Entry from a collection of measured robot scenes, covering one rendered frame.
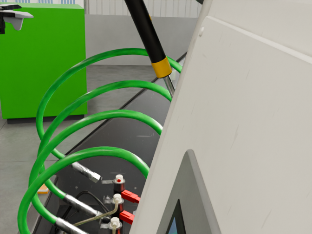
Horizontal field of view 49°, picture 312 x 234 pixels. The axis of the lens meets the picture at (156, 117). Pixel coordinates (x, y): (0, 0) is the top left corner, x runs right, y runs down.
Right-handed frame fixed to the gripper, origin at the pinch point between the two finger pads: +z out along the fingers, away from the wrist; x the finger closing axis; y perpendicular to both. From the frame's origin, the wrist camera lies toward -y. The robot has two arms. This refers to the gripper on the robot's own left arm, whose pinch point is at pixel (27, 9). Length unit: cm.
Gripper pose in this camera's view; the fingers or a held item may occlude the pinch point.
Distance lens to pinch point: 130.8
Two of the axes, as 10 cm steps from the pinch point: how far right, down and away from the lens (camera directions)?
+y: -1.2, 8.8, 4.5
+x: 5.5, 4.4, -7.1
